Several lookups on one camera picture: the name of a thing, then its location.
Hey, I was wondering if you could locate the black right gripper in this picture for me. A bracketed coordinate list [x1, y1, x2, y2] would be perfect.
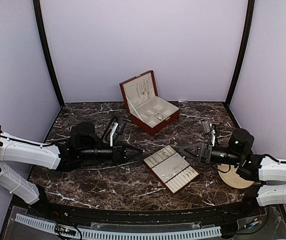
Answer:
[179, 141, 243, 166]

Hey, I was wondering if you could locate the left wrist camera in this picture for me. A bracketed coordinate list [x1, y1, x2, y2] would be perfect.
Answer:
[101, 116, 128, 147]

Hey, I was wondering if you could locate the left black frame post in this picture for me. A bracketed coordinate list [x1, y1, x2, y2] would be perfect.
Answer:
[32, 0, 65, 108]

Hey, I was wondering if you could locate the white slotted cable duct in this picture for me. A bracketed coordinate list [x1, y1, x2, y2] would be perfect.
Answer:
[14, 213, 222, 240]

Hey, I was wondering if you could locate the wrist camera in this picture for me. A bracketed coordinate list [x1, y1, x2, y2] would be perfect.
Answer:
[201, 119, 219, 147]
[101, 116, 128, 147]

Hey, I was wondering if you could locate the red jewelry tray insert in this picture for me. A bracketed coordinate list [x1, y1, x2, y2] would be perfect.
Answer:
[143, 145, 200, 195]

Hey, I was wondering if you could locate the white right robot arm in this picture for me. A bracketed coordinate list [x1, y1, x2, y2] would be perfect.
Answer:
[179, 128, 286, 217]

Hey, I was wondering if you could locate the red wooden jewelry box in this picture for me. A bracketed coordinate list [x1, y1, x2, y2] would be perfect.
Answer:
[119, 70, 180, 136]

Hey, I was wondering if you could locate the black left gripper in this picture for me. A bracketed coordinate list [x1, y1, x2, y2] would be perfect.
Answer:
[78, 139, 143, 167]

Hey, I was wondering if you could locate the beige round plate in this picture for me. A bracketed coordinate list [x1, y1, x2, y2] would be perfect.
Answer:
[217, 164, 254, 189]

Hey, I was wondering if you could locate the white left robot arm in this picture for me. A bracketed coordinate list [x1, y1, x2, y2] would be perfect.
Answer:
[0, 122, 144, 218]

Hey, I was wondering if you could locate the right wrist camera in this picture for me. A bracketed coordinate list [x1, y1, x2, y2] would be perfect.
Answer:
[201, 119, 219, 147]

